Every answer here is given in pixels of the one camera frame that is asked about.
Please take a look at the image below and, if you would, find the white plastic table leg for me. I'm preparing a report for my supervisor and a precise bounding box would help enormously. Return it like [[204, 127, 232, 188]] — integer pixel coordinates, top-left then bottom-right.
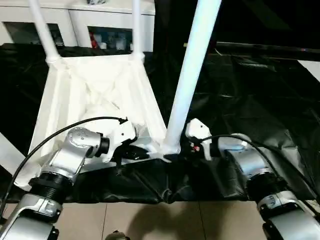
[[29, 0, 64, 64], [131, 0, 146, 62], [0, 132, 27, 177], [161, 0, 222, 155]]

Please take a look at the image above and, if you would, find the black plastic mat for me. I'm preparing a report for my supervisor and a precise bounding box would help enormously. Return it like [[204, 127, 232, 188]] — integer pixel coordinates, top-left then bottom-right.
[[0, 42, 320, 205]]

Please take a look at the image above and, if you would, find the black robot left foot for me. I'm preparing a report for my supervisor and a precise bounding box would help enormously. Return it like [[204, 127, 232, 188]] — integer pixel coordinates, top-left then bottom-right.
[[105, 231, 132, 240]]

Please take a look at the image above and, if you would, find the white cabinet with glass doors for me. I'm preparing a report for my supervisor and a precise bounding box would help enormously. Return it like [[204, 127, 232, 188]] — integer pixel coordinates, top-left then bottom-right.
[[0, 0, 156, 54]]

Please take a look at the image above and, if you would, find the white flat sheet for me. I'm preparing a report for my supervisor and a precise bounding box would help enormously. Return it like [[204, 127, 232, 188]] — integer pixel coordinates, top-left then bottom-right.
[[299, 60, 320, 84]]

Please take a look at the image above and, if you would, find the black backdrop cloth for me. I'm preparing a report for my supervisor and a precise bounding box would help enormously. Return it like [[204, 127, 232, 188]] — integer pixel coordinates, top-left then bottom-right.
[[152, 0, 320, 51]]

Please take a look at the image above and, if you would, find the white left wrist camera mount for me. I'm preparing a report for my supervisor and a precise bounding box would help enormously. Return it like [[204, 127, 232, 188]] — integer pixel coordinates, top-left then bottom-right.
[[102, 120, 137, 163]]

